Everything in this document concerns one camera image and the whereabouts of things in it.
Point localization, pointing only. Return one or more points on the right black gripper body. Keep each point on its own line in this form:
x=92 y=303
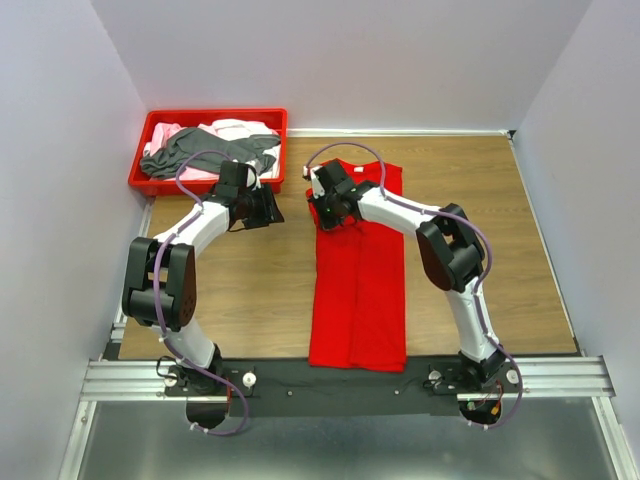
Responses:
x=328 y=214

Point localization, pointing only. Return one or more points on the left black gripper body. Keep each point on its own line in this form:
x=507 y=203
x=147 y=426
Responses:
x=258 y=207

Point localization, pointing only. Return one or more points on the red t shirt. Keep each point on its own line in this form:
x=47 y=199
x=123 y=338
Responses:
x=359 y=308

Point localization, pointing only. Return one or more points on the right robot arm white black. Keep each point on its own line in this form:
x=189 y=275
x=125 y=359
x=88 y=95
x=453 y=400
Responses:
x=455 y=255

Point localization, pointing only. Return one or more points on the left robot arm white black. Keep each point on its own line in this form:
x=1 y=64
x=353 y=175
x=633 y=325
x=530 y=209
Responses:
x=160 y=285

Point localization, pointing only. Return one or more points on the grey t shirt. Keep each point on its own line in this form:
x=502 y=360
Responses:
x=208 y=152

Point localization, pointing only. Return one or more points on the white t shirt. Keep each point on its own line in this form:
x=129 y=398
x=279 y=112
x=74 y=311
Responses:
x=233 y=129

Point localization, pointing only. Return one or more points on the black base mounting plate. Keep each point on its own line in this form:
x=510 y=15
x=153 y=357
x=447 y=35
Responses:
x=254 y=388

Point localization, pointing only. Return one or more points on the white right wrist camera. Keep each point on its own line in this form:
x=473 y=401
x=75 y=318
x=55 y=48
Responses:
x=310 y=174

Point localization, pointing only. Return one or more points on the aluminium frame rail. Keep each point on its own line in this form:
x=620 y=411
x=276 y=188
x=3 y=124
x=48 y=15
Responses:
x=542 y=377

